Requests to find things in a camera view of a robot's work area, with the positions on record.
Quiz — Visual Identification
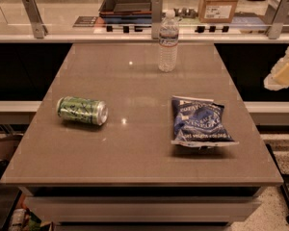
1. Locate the grey table drawer unit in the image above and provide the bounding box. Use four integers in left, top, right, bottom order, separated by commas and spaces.
25, 195, 261, 224

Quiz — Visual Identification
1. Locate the can on floor shelf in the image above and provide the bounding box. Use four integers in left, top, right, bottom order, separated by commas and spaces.
8, 209, 29, 231

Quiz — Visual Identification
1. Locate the cardboard box with label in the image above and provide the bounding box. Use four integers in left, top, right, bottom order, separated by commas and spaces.
197, 0, 238, 23

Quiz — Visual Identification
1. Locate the black table leg caster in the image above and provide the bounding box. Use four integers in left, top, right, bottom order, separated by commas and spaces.
266, 144, 289, 224

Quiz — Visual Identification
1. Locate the left metal glass bracket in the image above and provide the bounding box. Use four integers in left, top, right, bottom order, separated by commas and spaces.
21, 0, 48, 39

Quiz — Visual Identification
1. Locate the orange open toolbox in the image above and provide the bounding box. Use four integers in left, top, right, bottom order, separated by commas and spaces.
99, 0, 152, 17

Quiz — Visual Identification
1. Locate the green soda can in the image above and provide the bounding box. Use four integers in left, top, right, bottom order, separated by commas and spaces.
56, 96, 108, 126

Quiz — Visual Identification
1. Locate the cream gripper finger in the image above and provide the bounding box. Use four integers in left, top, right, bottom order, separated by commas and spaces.
263, 46, 289, 90

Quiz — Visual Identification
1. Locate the right metal glass bracket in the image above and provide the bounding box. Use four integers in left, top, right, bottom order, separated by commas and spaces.
264, 0, 289, 39

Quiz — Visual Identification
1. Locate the clear plastic water bottle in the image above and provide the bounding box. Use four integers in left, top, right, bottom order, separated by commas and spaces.
158, 10, 179, 72

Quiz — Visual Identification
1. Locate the middle metal glass bracket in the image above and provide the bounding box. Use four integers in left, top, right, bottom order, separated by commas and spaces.
151, 0, 163, 39

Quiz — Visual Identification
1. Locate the blue chip bag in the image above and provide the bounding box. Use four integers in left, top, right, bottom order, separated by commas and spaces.
171, 96, 238, 148

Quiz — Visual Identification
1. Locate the metal glass bracket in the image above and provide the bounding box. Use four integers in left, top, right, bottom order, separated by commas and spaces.
151, 0, 163, 39
264, 0, 289, 39
21, 0, 48, 39

